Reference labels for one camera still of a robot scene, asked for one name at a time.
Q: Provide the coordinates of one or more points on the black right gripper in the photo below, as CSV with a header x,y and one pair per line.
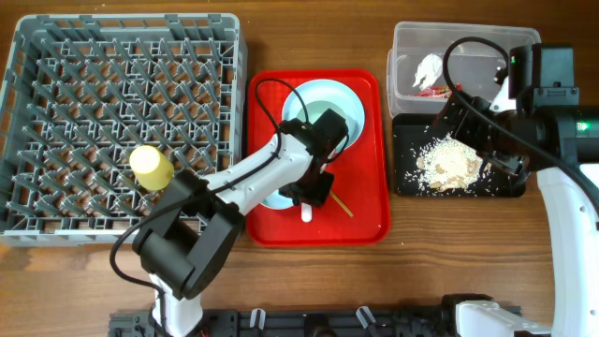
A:
x,y
469,131

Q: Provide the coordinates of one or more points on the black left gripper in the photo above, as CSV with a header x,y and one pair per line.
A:
x,y
317,197

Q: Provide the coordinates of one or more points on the green bowl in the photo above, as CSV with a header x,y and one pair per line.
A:
x,y
316,109

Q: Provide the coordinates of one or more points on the wooden chopstick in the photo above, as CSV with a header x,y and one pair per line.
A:
x,y
341,204

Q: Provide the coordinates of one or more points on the rice food scraps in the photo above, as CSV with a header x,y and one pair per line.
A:
x,y
445,164

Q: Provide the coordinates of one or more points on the white plastic fork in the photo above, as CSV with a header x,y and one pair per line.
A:
x,y
306,213

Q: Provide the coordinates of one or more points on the light blue saucer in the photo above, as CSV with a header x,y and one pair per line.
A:
x,y
276,201

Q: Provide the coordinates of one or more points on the red snack wrapper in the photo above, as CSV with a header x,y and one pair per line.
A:
x,y
435,92

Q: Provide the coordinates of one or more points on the white napkin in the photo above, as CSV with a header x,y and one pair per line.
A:
x,y
428,71

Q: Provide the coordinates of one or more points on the yellow plastic cup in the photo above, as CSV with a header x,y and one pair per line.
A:
x,y
151,168

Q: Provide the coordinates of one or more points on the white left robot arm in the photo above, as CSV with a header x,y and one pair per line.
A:
x,y
187,237

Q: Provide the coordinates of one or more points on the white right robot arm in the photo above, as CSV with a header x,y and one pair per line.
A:
x,y
557,139

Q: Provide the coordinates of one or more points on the grey dishwasher rack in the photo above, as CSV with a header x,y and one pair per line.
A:
x,y
82,92

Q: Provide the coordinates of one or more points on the light blue plate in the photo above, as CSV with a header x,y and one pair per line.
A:
x,y
336,93

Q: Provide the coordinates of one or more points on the red plastic tray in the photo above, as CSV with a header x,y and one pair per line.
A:
x,y
360,174

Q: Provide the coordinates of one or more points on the black plastic tray bin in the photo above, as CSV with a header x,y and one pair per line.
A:
x,y
413,135

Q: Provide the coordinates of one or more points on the clear plastic bin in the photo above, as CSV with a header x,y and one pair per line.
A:
x,y
472,65

